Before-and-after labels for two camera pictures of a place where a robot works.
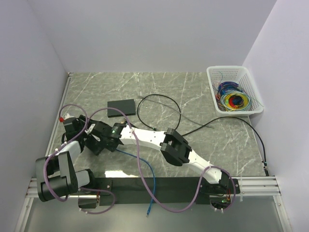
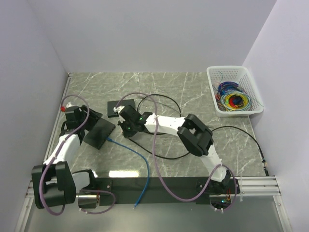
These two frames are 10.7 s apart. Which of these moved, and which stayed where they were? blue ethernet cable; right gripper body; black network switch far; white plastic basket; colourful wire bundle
Moved: blue ethernet cable; right gripper body
Stayed: white plastic basket; black network switch far; colourful wire bundle
